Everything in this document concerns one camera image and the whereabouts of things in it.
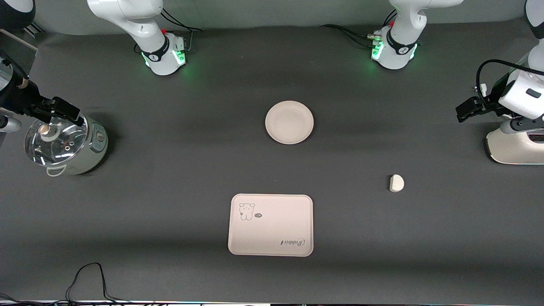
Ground round beige plate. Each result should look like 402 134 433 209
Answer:
265 100 315 145

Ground beige tray with dog print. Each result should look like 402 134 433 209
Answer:
228 194 314 257

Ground glass pot lid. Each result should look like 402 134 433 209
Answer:
24 113 89 166

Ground steel pot with lid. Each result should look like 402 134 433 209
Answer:
24 111 109 177

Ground cream toaster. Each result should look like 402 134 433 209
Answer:
486 123 544 165

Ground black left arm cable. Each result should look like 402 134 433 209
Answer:
476 59 544 112

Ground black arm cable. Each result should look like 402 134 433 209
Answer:
0 50 30 90
476 59 544 112

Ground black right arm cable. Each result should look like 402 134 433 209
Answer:
0 50 30 90

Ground black left arm base cables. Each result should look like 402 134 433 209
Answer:
321 9 398 48

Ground black arm base cables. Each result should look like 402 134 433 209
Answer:
159 8 203 54
321 9 398 48

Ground black right arm base cables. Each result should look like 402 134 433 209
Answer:
159 8 203 54

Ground thin black floor cable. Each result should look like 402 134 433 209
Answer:
65 262 132 303

